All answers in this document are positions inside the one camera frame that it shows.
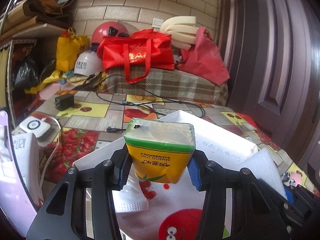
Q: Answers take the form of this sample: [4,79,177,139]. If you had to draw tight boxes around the white foam sheet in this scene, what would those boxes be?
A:
[237,148,287,200]

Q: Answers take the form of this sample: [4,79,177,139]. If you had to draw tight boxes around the white face mask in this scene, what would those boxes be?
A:
[112,170,149,213]

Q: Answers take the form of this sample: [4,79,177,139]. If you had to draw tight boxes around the red strawberry plush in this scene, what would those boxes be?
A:
[158,209,202,240]

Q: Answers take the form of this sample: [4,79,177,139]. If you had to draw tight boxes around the yellow tissue pack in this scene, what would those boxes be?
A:
[124,118,196,184]

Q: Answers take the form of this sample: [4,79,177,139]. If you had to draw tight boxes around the white cardboard box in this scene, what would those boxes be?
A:
[72,109,288,240]

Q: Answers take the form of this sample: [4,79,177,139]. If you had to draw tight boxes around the white power bank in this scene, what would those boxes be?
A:
[12,133,43,207]

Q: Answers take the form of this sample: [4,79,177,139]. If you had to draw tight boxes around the white square device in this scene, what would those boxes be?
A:
[19,116,51,141]

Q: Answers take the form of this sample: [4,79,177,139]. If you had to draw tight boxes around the black power adapter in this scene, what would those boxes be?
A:
[54,94,74,111]

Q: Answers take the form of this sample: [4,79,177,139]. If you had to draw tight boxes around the plaid blanket covered furniture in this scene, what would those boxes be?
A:
[98,68,228,106]

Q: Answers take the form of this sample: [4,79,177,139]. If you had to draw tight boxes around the white helmet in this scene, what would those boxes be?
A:
[74,50,104,77]

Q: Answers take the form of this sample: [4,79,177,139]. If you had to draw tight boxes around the pink-red nonwoven bag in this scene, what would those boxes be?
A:
[177,27,230,86]

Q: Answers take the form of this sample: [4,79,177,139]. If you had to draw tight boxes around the yellow shopping bag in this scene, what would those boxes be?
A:
[56,27,88,72]

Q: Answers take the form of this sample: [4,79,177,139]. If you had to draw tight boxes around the red tote bag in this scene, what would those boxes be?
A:
[97,29,175,83]

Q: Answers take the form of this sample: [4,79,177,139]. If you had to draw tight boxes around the dark wooden door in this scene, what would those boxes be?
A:
[219,0,319,166]

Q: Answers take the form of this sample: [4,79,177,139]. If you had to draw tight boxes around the metal storage shelf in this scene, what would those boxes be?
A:
[1,0,74,127]

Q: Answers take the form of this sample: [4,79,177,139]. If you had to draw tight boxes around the cream foam pads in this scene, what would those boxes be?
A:
[160,16,198,50]

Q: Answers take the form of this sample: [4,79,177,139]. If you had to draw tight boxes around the pink helmet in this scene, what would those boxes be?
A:
[91,21,130,44]

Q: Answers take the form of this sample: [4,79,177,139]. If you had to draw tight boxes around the black cable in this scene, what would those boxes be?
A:
[95,74,206,119]

